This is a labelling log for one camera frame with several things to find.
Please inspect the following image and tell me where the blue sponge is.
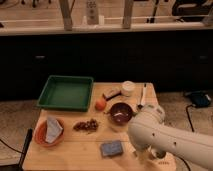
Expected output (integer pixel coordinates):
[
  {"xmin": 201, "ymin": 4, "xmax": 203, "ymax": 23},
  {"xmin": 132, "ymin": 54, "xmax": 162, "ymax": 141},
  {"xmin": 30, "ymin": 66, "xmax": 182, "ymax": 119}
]
[{"xmin": 100, "ymin": 140, "xmax": 123, "ymax": 157}]

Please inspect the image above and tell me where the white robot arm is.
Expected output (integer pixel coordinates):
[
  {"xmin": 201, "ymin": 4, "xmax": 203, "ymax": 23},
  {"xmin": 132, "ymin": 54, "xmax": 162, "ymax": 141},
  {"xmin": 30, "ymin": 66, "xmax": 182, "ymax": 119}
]
[{"xmin": 128, "ymin": 104, "xmax": 213, "ymax": 171}]

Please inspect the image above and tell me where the green plastic tray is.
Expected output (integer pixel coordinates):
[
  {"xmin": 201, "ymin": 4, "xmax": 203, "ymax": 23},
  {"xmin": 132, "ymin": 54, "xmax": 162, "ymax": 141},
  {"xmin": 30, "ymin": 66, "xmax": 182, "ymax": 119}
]
[{"xmin": 37, "ymin": 75, "xmax": 93, "ymax": 112}]

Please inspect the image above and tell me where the orange fruit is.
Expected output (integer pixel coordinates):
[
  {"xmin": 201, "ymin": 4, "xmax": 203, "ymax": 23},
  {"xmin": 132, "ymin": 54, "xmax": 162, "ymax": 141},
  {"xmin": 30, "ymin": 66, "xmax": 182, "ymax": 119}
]
[{"xmin": 95, "ymin": 98, "xmax": 106, "ymax": 111}]

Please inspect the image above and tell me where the white round container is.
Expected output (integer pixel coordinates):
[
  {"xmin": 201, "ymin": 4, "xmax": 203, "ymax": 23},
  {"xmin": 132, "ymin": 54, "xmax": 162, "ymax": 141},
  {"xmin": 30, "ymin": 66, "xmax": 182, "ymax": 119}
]
[{"xmin": 121, "ymin": 81, "xmax": 135, "ymax": 97}]

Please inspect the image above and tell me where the dark red bowl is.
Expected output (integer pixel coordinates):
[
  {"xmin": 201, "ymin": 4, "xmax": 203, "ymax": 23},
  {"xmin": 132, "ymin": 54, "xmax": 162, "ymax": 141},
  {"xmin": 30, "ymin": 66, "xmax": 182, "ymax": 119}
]
[{"xmin": 109, "ymin": 102, "xmax": 133, "ymax": 125}]

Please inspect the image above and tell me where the pile of brown nuts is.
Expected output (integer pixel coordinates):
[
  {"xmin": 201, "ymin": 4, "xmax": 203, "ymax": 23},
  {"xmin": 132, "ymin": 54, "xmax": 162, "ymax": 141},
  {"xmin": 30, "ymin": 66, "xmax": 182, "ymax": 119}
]
[{"xmin": 73, "ymin": 119, "xmax": 99, "ymax": 132}]

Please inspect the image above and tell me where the crumpled white cloth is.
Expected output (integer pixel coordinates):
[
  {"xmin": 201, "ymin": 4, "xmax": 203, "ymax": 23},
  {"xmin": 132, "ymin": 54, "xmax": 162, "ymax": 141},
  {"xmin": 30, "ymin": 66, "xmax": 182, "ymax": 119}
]
[{"xmin": 45, "ymin": 117, "xmax": 63, "ymax": 143}]

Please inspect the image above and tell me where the orange plastic bowl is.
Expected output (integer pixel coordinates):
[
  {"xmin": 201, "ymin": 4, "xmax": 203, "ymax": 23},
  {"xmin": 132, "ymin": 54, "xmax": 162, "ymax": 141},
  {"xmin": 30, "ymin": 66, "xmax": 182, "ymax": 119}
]
[{"xmin": 34, "ymin": 121, "xmax": 64, "ymax": 148}]

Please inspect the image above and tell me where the metal measuring cup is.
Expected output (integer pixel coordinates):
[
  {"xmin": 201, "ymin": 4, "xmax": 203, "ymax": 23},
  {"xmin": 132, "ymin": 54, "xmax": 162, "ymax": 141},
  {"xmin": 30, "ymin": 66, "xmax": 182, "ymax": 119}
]
[{"xmin": 154, "ymin": 151, "xmax": 166, "ymax": 159}]

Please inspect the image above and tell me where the blue black floor device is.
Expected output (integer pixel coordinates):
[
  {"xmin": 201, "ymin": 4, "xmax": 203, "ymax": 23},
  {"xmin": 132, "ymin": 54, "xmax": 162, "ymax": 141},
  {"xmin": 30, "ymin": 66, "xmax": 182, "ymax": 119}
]
[{"xmin": 185, "ymin": 91, "xmax": 211, "ymax": 108}]

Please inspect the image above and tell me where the black cable on floor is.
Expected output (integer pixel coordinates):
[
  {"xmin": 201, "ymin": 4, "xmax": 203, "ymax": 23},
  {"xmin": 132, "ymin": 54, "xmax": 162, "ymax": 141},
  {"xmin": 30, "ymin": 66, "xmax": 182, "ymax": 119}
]
[{"xmin": 173, "ymin": 103, "xmax": 198, "ymax": 171}]

